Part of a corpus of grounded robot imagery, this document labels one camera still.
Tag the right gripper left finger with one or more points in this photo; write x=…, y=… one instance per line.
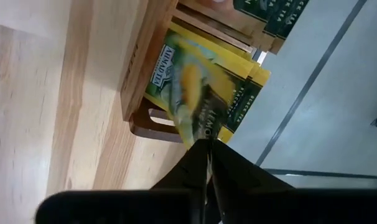
x=191, y=174

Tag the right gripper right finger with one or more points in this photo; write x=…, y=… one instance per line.
x=235, y=174

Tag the brown wooden tea box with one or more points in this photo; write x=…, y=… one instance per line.
x=138, y=77

